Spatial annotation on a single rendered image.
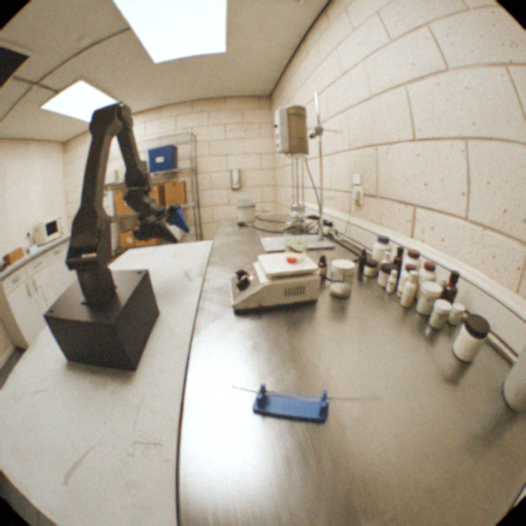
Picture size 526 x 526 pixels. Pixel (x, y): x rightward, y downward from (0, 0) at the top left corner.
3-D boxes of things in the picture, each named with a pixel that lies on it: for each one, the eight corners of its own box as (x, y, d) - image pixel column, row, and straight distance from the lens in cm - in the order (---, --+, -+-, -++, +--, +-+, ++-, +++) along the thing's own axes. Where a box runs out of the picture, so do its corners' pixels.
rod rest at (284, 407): (251, 412, 31) (249, 399, 28) (258, 394, 33) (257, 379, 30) (326, 422, 31) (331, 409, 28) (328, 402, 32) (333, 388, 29)
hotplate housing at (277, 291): (232, 314, 48) (229, 282, 45) (230, 288, 60) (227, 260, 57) (327, 301, 53) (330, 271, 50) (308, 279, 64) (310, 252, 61)
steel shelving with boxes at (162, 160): (110, 289, 331) (89, 154, 318) (121, 277, 362) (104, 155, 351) (204, 283, 277) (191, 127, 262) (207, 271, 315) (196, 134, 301)
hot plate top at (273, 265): (265, 277, 46) (265, 273, 45) (257, 258, 57) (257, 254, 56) (319, 271, 49) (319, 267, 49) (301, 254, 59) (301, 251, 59)
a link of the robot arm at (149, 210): (163, 191, 72) (154, 207, 75) (128, 205, 57) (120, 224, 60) (182, 206, 70) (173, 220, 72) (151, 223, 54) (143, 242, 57)
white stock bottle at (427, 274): (410, 293, 65) (417, 259, 61) (425, 293, 67) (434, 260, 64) (417, 303, 60) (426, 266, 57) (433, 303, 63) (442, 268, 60)
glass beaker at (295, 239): (283, 266, 50) (283, 230, 47) (284, 258, 55) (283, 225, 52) (310, 266, 50) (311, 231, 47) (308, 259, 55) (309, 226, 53)
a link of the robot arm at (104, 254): (101, 271, 38) (92, 234, 37) (66, 274, 44) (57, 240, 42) (115, 256, 44) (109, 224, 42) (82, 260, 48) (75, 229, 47)
